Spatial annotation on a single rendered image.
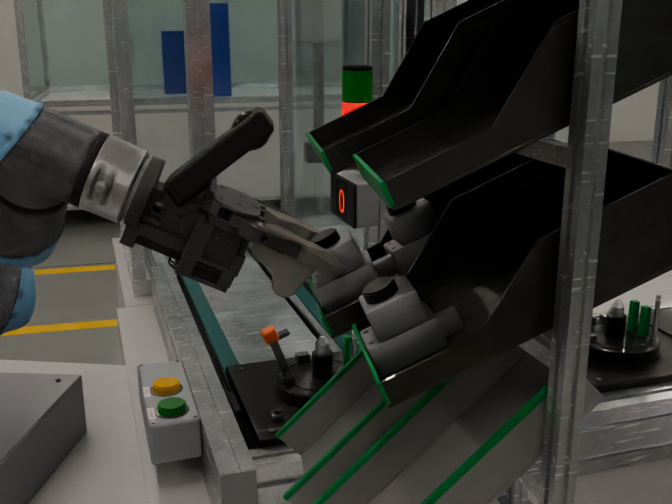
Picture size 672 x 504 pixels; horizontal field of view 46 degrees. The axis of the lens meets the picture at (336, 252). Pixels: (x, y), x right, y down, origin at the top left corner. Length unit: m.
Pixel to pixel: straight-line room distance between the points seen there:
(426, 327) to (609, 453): 0.62
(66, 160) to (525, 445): 0.47
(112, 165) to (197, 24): 1.36
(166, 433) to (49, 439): 0.18
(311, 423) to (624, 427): 0.49
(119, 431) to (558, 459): 0.82
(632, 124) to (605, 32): 10.47
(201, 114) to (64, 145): 1.36
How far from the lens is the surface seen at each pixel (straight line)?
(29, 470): 1.18
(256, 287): 1.77
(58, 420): 1.24
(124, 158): 0.75
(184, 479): 1.18
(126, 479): 1.20
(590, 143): 0.59
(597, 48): 0.58
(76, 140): 0.76
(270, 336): 1.10
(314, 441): 0.96
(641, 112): 11.10
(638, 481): 1.23
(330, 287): 0.78
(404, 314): 0.66
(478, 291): 0.75
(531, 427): 0.68
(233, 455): 1.04
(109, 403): 1.42
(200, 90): 2.09
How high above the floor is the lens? 1.48
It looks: 16 degrees down
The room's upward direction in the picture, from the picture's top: straight up
